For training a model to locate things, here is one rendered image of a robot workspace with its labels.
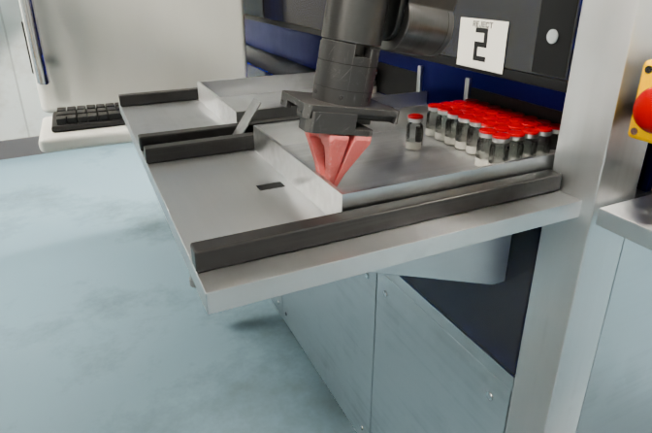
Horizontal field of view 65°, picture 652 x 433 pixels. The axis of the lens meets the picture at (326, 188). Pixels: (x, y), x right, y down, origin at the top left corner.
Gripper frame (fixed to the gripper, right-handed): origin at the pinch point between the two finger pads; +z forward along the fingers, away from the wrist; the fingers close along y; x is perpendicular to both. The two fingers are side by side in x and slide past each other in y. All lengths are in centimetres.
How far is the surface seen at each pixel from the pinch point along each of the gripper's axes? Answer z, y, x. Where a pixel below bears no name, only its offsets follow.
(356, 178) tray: 0.5, 6.3, 4.5
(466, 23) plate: -18.5, 21.8, 10.2
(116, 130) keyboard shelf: 12, -14, 67
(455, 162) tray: -1.9, 19.9, 3.8
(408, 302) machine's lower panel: 28.3, 30.1, 17.7
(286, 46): -7, 32, 95
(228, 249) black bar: 2.2, -12.3, -8.1
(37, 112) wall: 73, -38, 333
